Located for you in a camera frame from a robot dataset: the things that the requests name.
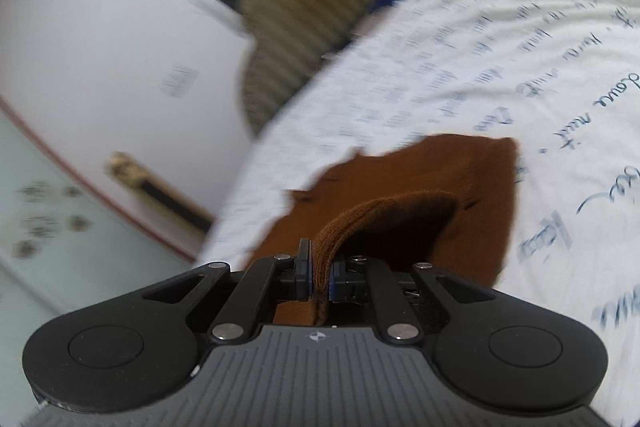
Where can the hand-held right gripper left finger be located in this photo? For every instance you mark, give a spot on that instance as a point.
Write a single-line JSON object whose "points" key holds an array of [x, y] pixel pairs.
{"points": [[305, 272]]}

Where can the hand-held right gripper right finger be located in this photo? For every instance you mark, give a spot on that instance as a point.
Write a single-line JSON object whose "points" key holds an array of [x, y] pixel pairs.
{"points": [[334, 283]]}

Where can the brown knit sweater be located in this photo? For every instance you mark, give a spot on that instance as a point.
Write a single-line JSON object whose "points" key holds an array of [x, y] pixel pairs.
{"points": [[430, 172]]}

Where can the gold tower air conditioner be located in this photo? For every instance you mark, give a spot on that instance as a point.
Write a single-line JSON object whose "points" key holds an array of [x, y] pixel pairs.
{"points": [[160, 192]]}

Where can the pale green flowered door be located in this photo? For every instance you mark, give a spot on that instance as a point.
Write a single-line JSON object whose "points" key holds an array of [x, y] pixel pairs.
{"points": [[60, 257]]}

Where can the white script-printed blanket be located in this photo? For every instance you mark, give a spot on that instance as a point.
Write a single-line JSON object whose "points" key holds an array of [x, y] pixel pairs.
{"points": [[475, 47]]}

